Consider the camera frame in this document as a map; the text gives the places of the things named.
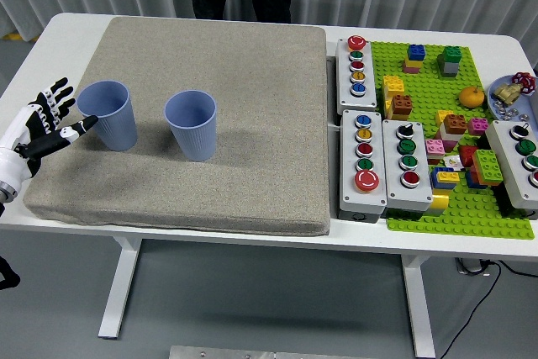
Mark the pink toy block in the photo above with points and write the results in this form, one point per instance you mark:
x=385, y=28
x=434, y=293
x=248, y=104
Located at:
x=435, y=146

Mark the brown toy block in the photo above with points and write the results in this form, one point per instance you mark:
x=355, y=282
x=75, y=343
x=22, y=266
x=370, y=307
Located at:
x=401, y=104

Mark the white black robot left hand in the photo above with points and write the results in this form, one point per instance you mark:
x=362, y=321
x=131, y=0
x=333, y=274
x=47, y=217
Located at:
x=19, y=132

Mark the white table leg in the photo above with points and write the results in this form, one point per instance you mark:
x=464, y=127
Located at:
x=119, y=283
x=414, y=300

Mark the large yellow toy block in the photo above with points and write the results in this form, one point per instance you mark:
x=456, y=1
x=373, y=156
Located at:
x=393, y=85

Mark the green studded baseplate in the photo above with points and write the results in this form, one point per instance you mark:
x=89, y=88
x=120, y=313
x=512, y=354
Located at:
x=420, y=81

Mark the five-button control box, small mushroom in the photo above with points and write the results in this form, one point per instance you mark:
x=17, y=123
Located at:
x=365, y=100

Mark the green red blue block stack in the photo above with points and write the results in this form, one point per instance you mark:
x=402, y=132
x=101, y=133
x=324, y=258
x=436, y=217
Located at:
x=487, y=165

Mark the grey power adapter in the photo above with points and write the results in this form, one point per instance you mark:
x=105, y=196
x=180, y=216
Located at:
x=468, y=266

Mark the red toy block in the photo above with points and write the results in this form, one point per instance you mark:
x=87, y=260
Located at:
x=466, y=155

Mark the brown white pink block stack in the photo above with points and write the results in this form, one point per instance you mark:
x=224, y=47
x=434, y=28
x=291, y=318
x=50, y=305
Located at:
x=455, y=123

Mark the small yellow toy block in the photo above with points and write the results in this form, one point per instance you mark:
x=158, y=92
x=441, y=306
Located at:
x=441, y=117

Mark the small silver metal nut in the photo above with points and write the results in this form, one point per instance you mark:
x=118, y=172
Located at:
x=511, y=112
x=497, y=103
x=501, y=112
x=523, y=117

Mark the blue plate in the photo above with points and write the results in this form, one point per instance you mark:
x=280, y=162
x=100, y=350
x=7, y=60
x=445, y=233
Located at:
x=523, y=104

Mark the blue yellow pink block stack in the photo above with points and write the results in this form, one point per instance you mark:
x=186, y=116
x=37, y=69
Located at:
x=416, y=52

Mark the magenta toy block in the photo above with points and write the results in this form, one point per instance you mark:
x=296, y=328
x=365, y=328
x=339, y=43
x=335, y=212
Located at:
x=478, y=125

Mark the five-button control box, large mushroom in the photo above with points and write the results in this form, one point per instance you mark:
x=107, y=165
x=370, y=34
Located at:
x=348, y=165

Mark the grey-brown fabric mat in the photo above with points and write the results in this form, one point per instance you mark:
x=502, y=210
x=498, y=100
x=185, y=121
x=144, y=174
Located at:
x=210, y=191

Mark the four-control box with selector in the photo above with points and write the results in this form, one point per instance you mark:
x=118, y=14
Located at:
x=393, y=182

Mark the white printed toy block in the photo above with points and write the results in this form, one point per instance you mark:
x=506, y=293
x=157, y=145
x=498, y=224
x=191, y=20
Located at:
x=452, y=161

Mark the shiny yellow toy block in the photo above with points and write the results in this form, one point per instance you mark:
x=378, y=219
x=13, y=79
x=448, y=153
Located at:
x=439, y=199

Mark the orange fruit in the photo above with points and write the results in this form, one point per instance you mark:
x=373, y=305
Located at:
x=471, y=97

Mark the green grey block stack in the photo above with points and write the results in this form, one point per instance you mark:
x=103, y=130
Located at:
x=452, y=56

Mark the blue ribbed plastic cup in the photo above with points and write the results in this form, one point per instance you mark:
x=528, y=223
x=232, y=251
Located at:
x=195, y=140
x=109, y=98

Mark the grey control box, black base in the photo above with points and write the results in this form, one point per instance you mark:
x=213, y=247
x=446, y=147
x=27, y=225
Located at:
x=502, y=153

